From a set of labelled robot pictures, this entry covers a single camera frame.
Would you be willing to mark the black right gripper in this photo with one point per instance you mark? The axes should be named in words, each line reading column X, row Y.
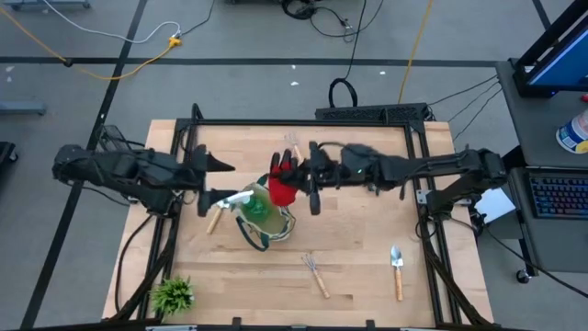
column 324, row 172

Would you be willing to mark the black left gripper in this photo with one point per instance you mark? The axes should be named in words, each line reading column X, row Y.
column 195, row 174

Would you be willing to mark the red black gardening glove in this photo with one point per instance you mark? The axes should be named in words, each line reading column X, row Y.
column 281, row 193

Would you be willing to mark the green spray bottle white head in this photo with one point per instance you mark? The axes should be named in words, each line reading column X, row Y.
column 255, row 211

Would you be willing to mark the beige green gardening bag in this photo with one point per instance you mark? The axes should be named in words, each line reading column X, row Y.
column 275, row 225

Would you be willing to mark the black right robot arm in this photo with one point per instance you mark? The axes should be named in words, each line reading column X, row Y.
column 436, row 167

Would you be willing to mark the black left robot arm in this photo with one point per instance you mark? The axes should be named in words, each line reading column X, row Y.
column 115, row 170

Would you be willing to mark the black perforated metal box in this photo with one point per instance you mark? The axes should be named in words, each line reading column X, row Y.
column 367, row 112

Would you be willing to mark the black mesh box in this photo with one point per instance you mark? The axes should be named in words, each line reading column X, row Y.
column 110, row 135

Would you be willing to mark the small green artificial plant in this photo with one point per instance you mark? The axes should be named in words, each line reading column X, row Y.
column 172, row 296

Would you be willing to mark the grey metal floor bar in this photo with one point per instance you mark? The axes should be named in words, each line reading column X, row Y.
column 46, row 3
column 23, row 109

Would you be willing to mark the black wheeled base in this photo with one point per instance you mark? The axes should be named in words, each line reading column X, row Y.
column 5, row 154

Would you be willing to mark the black desk beam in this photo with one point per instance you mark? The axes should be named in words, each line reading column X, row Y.
column 516, row 156

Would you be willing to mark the grey desk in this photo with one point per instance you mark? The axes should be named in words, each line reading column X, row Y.
column 533, row 124

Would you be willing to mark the black desk caster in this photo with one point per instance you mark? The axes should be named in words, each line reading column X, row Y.
column 523, row 276

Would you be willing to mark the black backlit keyboard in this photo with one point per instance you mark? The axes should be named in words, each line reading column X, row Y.
column 558, row 195

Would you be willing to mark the white blue plastic tub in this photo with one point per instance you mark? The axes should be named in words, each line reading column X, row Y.
column 574, row 135

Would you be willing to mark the black computer monitor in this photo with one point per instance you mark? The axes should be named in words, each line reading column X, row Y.
column 565, row 60

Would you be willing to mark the black aluminium table frame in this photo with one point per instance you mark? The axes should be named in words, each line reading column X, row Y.
column 298, row 122

